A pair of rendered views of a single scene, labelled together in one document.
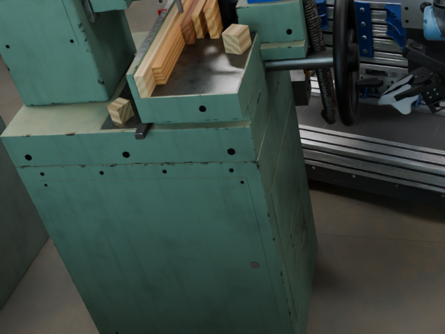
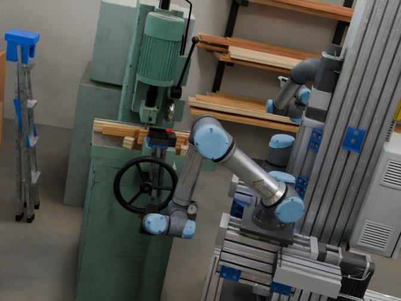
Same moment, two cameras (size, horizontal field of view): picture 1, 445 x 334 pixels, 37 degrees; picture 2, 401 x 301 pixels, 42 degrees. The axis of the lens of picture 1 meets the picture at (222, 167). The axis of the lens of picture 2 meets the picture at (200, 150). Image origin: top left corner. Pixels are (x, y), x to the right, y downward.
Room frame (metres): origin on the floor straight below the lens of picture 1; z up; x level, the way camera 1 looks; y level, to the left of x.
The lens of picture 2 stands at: (0.15, -2.14, 1.84)
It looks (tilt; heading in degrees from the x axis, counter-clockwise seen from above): 21 degrees down; 54
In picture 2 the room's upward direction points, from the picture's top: 13 degrees clockwise
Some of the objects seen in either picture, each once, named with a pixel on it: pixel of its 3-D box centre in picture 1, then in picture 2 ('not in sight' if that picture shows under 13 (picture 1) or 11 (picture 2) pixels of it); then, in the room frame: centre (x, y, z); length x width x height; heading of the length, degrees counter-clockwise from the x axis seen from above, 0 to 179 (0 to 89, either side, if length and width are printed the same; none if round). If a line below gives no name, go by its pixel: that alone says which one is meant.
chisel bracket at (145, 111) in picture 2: not in sight; (148, 113); (1.36, 0.02, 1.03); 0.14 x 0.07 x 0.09; 69
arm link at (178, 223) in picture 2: not in sight; (179, 226); (1.21, -0.66, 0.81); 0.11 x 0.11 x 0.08; 65
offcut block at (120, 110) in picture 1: (120, 110); not in sight; (1.24, 0.18, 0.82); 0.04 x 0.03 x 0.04; 131
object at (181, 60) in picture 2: not in sight; (180, 68); (1.57, 0.15, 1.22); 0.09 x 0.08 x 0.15; 69
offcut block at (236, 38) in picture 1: (236, 38); (128, 142); (1.22, -0.09, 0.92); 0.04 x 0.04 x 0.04; 48
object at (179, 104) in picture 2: not in sight; (174, 108); (1.56, 0.12, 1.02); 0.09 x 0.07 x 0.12; 159
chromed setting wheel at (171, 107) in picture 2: not in sight; (169, 110); (1.51, 0.08, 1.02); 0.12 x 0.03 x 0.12; 69
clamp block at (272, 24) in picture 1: (275, 8); (157, 152); (1.33, -0.20, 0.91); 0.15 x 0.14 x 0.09; 159
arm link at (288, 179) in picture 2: not in sight; (278, 188); (1.61, -0.72, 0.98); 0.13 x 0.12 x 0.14; 65
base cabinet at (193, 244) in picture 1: (191, 213); (125, 220); (1.39, 0.11, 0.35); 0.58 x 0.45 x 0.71; 69
